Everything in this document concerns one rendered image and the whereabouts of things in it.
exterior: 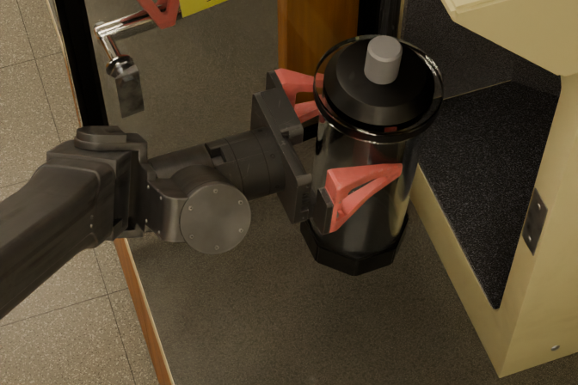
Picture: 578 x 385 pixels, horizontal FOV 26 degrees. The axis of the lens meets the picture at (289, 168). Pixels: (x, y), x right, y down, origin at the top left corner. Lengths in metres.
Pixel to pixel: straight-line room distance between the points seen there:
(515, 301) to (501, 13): 0.43
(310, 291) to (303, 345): 0.06
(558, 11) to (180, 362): 0.61
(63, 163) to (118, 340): 1.38
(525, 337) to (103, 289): 1.32
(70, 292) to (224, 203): 1.46
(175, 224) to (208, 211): 0.03
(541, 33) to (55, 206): 0.35
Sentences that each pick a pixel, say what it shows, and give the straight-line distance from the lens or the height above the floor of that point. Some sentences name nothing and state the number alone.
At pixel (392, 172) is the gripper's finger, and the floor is 1.19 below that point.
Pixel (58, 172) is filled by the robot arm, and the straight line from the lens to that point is 0.96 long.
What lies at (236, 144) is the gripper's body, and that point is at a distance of 1.03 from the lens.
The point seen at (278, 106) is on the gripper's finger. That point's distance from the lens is 1.05.
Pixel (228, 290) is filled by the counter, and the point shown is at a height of 0.94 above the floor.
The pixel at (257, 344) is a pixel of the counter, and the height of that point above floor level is 0.94.
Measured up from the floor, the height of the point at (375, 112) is 1.26.
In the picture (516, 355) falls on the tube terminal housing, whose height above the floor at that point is 0.98.
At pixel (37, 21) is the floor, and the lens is 2.81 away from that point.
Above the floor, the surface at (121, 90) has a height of 1.19.
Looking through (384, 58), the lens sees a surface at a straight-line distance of 1.00.
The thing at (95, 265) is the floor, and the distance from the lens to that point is 2.42.
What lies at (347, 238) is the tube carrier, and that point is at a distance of 1.15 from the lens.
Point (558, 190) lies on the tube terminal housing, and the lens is 0.97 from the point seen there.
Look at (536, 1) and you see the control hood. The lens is 0.77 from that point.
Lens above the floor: 2.05
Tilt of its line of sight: 55 degrees down
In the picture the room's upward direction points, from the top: straight up
